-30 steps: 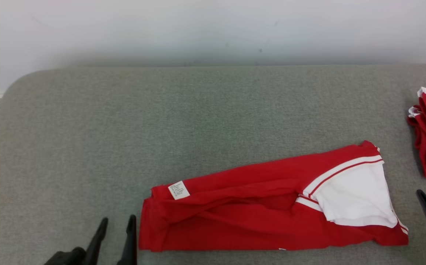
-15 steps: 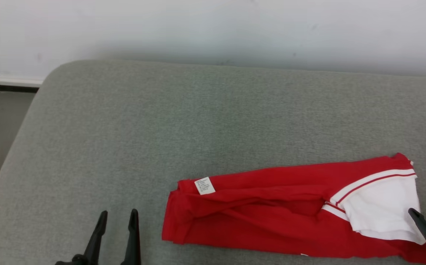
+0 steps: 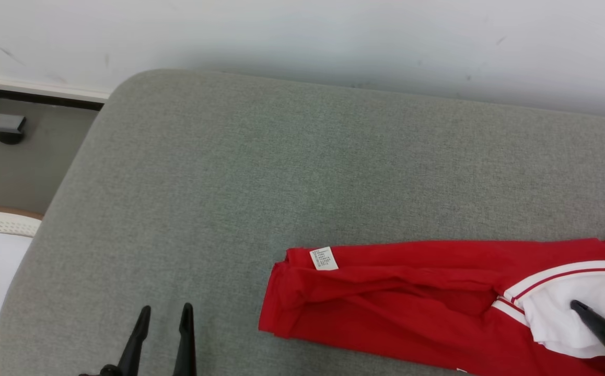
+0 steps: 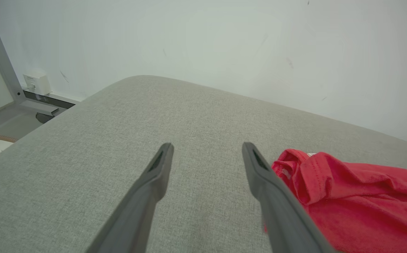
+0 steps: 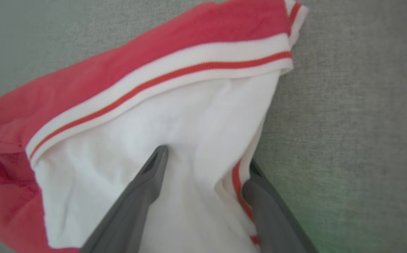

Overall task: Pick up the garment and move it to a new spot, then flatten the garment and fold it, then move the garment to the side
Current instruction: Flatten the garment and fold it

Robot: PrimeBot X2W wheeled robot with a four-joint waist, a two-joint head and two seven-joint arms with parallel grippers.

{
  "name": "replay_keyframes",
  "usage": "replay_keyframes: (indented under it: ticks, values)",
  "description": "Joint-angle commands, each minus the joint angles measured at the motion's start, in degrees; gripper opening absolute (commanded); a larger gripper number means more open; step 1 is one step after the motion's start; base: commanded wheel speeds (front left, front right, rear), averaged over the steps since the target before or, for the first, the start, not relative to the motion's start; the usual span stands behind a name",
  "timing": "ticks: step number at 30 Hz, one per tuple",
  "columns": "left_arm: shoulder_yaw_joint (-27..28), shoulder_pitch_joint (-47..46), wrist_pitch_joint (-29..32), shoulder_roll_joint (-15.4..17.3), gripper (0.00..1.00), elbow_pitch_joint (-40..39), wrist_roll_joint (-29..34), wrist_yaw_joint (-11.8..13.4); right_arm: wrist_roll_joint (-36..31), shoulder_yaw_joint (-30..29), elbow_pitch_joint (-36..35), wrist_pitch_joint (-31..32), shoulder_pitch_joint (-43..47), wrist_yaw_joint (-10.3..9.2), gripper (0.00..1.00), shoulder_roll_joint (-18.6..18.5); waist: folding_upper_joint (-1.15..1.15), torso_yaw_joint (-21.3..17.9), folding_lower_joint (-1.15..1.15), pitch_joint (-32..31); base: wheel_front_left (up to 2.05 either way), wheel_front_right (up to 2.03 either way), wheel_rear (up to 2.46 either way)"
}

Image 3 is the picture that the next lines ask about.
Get white baseboard strip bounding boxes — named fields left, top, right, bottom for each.
left=0, top=78, right=111, bottom=103

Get red shirt with white sleeves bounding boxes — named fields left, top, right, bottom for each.
left=258, top=235, right=605, bottom=376

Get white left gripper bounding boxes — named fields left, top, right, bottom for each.
left=78, top=303, right=197, bottom=376

